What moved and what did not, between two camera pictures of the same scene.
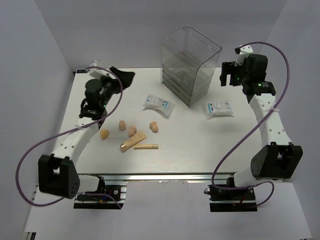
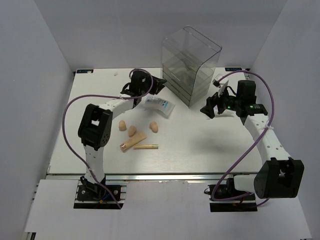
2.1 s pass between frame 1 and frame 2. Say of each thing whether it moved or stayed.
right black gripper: moved
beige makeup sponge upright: stayed
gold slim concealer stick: stayed
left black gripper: moved
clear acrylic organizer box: stayed
